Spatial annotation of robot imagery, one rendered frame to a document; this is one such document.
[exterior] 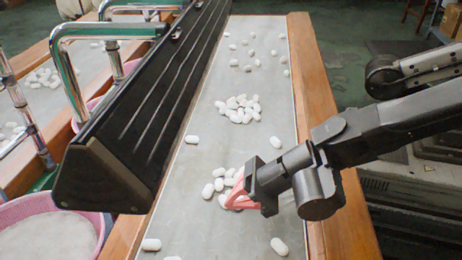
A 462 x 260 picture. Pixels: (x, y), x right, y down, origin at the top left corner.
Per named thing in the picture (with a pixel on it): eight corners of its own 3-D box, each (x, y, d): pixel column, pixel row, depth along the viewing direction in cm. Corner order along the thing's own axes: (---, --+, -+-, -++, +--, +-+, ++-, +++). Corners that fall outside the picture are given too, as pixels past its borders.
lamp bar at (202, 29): (232, 9, 76) (232, -25, 72) (149, 219, 25) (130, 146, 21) (199, 9, 77) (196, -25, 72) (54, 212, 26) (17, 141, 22)
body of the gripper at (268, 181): (245, 198, 53) (281, 177, 49) (248, 158, 61) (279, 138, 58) (270, 219, 55) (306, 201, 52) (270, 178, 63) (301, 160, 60)
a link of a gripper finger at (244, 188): (211, 206, 58) (250, 182, 54) (216, 178, 64) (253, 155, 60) (237, 225, 61) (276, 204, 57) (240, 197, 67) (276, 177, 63)
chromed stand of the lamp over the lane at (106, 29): (218, 183, 80) (203, -9, 55) (203, 253, 64) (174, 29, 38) (144, 178, 82) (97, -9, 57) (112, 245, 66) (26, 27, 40)
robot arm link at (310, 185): (364, 144, 54) (341, 112, 49) (390, 201, 45) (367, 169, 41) (302, 174, 59) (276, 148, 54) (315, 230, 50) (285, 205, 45)
